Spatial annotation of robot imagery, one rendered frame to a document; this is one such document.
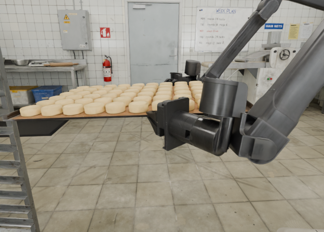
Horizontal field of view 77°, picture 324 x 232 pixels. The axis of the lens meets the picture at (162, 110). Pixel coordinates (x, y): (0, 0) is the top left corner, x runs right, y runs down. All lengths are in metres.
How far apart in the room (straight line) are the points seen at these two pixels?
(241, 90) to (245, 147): 0.09
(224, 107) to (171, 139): 0.14
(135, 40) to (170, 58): 0.81
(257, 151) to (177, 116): 0.15
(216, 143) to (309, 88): 0.17
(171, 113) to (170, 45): 3.96
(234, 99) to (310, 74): 0.12
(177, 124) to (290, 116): 0.18
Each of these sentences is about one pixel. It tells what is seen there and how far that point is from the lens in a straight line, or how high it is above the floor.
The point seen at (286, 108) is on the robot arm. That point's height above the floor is 1.05.
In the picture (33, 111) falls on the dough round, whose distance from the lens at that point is 0.61.
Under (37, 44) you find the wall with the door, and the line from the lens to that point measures 4.78.
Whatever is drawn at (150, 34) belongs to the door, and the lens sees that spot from 4.32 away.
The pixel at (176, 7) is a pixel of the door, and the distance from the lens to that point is 4.42.
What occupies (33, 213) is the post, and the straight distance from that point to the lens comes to 1.43.
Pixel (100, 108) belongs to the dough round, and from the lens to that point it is 0.53.
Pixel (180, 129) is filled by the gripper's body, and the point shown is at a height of 1.00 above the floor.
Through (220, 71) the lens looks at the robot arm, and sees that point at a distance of 0.93.
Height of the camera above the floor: 1.14
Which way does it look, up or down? 16 degrees down
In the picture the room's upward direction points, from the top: straight up
